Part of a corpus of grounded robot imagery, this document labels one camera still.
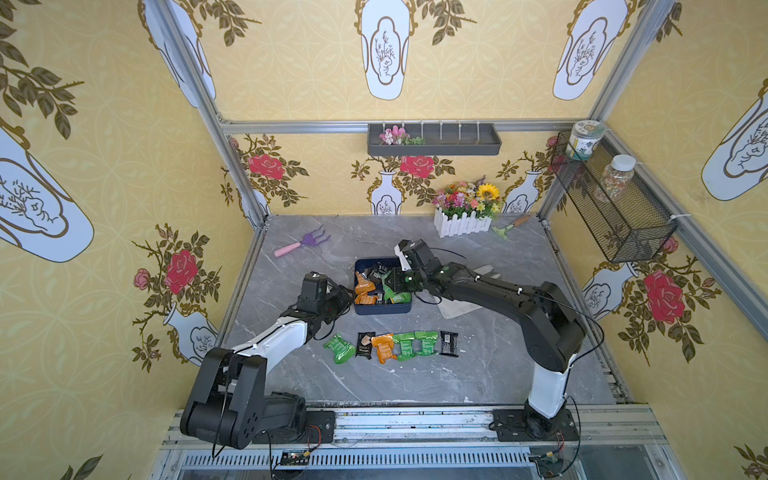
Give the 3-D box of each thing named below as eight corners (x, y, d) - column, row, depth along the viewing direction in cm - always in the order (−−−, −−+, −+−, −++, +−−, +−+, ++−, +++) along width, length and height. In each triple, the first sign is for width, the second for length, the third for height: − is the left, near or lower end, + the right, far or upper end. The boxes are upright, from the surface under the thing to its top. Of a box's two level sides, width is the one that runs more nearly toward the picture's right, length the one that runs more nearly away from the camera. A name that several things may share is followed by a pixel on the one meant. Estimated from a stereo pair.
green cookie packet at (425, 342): (414, 356, 88) (415, 353, 86) (413, 334, 92) (414, 331, 90) (438, 356, 87) (439, 353, 86) (436, 334, 92) (437, 331, 90)
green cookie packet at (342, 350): (323, 350, 89) (322, 347, 87) (338, 335, 92) (337, 332, 90) (341, 368, 86) (340, 366, 84) (357, 352, 89) (356, 349, 87)
